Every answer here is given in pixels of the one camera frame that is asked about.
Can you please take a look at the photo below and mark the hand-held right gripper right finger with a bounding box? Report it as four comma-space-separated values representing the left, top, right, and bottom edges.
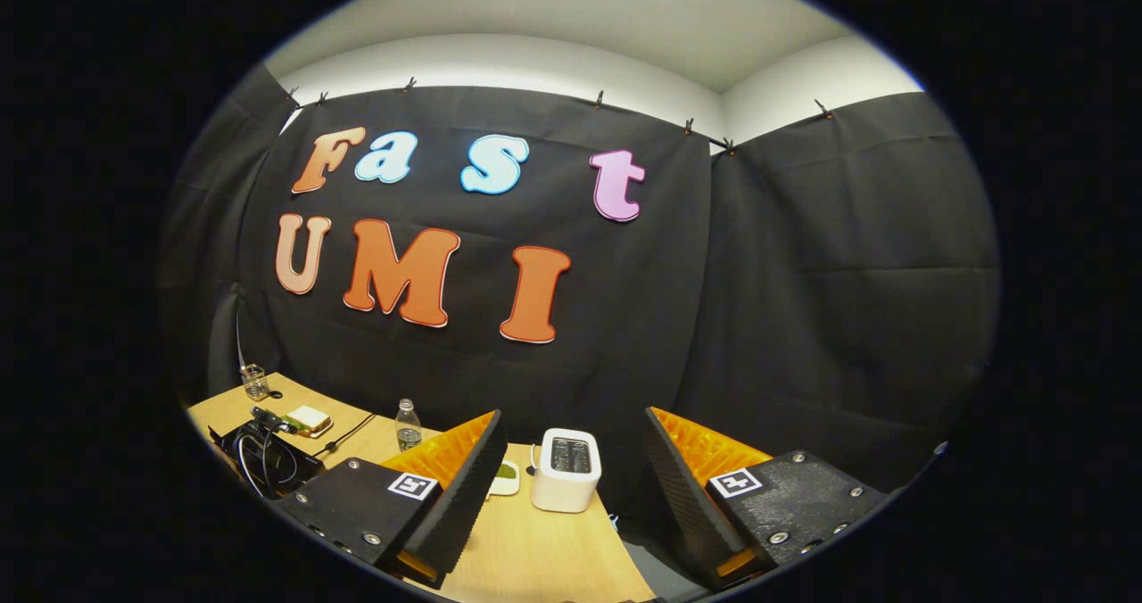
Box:
642, 406, 889, 591

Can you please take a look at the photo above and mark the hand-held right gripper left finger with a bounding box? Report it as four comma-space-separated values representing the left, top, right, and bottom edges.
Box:
270, 409, 508, 589

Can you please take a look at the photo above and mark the black induction cooktop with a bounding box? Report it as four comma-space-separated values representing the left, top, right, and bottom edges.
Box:
210, 417, 327, 501

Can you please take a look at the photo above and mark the clear plastic water bottle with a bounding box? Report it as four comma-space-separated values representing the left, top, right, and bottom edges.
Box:
395, 398, 423, 452

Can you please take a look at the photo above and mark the white toaster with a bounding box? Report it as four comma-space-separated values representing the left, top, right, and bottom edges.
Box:
530, 428, 602, 514

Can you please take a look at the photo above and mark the small white plate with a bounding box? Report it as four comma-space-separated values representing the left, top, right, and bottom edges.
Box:
285, 411, 335, 440

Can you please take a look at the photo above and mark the black backdrop cloth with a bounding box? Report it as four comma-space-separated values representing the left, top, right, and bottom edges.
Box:
156, 63, 1002, 541

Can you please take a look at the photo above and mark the dark chair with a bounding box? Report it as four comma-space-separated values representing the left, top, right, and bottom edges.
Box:
207, 286, 242, 399

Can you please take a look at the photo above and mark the black power cable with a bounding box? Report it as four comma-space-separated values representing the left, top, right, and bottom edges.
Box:
312, 413, 377, 458

